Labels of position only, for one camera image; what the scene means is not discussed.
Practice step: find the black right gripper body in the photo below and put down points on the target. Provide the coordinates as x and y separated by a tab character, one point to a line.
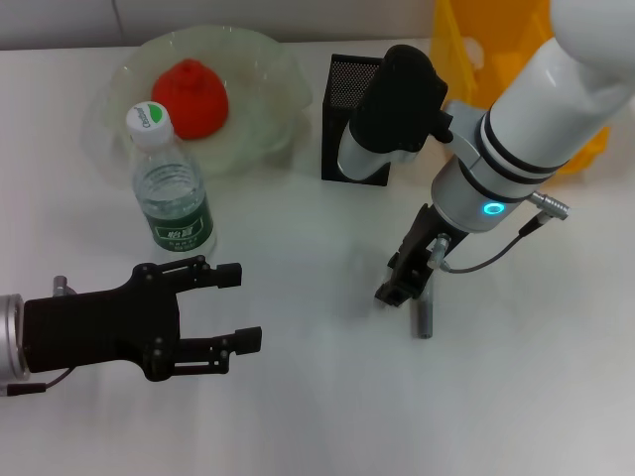
421	243

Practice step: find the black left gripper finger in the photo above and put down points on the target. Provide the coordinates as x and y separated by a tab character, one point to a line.
248	339
228	273

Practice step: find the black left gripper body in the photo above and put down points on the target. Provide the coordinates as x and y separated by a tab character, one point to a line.
99	327

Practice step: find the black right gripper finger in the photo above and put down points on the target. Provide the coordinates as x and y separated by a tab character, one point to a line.
422	282
399	292

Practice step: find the grey pen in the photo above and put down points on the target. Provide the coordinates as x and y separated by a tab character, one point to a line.
424	320

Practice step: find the clear water bottle green label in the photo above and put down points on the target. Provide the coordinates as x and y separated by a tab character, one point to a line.
173	208

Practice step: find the orange fruit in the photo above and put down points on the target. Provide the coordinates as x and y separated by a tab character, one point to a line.
193	99

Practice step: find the white paper ball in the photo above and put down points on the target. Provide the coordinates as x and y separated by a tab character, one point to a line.
473	49

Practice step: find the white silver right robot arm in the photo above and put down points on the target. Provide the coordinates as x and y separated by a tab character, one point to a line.
536	124

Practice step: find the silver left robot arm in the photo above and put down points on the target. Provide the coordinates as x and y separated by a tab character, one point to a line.
10	337

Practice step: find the black mesh pen holder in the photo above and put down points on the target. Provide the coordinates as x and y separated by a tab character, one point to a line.
337	119

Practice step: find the pale green glass fruit bowl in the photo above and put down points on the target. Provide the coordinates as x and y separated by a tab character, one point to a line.
263	109

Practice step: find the yellow plastic bin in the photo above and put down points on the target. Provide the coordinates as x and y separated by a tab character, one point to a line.
456	74

